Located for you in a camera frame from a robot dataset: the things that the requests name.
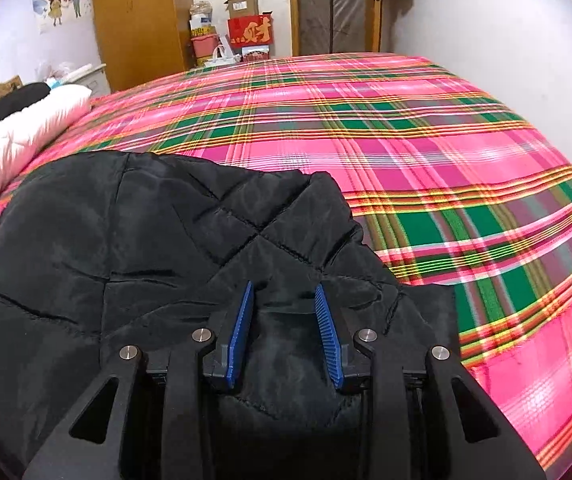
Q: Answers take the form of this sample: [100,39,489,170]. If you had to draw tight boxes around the brown teddy bear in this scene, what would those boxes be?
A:
[0,76,24,99]

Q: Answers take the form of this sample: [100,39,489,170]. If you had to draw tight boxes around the pink plaid bed sheet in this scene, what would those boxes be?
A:
[0,51,572,476]

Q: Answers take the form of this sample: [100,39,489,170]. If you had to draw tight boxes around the white folded duvet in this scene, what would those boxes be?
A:
[0,84,92,193]

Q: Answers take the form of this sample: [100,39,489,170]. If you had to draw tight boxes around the wooden door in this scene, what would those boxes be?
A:
[365,0,382,52]

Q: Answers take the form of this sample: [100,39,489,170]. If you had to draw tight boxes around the pink plastic bin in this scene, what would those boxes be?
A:
[191,32,220,60]

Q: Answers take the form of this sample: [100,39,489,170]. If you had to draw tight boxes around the black folded garment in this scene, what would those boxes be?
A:
[0,82,51,121]

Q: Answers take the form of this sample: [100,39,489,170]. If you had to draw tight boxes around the wooden wardrobe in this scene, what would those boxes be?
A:
[93,0,194,91]

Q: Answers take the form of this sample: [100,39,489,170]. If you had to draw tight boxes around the red gift box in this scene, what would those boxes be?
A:
[227,13,274,49]

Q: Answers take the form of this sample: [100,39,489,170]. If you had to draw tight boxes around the black padded jacket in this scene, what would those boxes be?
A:
[0,152,458,479]

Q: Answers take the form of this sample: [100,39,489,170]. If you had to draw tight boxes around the white shopping bag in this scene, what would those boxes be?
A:
[205,35,241,67]

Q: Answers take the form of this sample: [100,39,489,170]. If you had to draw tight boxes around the brown cardboard box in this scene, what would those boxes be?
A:
[225,0,260,18]

